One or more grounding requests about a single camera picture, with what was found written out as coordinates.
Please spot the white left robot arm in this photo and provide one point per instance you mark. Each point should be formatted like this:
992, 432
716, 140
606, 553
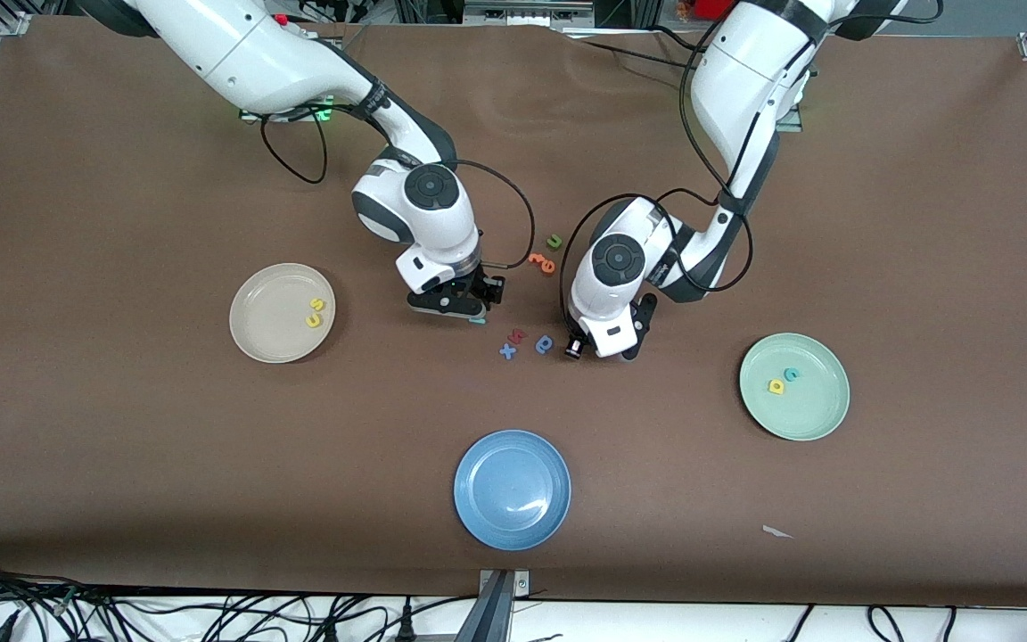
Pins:
736, 80

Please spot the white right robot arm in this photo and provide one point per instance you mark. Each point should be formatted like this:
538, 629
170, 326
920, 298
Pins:
246, 53

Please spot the blue letter a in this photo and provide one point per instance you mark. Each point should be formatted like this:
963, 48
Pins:
545, 344

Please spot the dark red letter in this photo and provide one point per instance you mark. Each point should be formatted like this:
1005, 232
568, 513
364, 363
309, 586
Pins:
517, 335

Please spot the blue plate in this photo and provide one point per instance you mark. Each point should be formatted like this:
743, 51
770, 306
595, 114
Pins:
512, 489

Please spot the beige brown plate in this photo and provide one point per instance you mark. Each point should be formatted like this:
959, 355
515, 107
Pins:
273, 321

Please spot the green plate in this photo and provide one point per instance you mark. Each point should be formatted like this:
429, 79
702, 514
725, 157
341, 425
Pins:
812, 410

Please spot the grey tape scrap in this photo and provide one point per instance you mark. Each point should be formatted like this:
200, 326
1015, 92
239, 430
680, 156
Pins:
777, 532

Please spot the red box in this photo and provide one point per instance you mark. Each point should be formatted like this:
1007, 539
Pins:
711, 7

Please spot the brown table cover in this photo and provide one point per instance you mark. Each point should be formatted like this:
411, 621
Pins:
121, 446

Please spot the aluminium mount post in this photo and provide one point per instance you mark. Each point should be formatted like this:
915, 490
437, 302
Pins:
496, 606

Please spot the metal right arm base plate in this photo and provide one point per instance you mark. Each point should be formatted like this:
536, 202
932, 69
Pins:
255, 115

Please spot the aluminium frame rail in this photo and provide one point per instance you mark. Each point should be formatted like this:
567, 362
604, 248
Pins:
527, 11

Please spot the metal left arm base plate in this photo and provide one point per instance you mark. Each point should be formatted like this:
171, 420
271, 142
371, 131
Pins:
790, 125

